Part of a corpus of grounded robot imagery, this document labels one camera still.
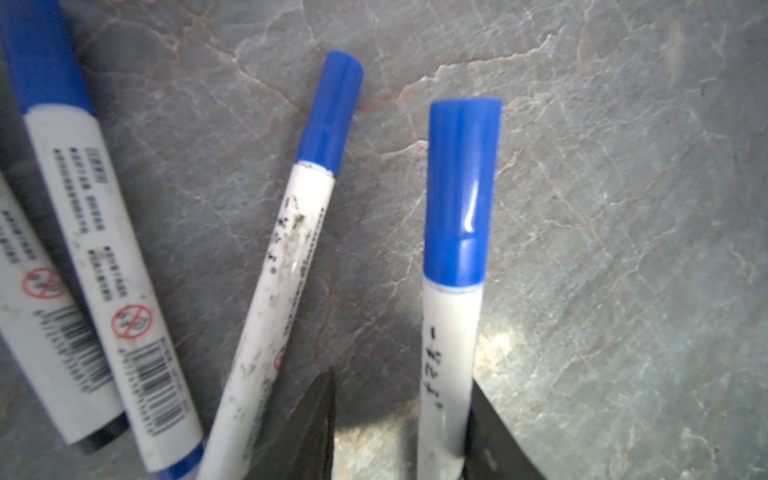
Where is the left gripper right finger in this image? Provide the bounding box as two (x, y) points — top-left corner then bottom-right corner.
(461, 381), (545, 480)

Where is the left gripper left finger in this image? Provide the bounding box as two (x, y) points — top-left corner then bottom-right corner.
(246, 368), (336, 479)

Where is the blue white marker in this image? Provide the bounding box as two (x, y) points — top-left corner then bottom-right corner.
(197, 51), (364, 479)
(1, 1), (203, 479)
(417, 98), (502, 479)

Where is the black white marker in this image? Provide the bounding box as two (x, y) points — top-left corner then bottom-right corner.
(1, 183), (129, 453)

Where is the blue white marker bottom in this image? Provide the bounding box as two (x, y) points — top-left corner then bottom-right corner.
(197, 51), (364, 479)

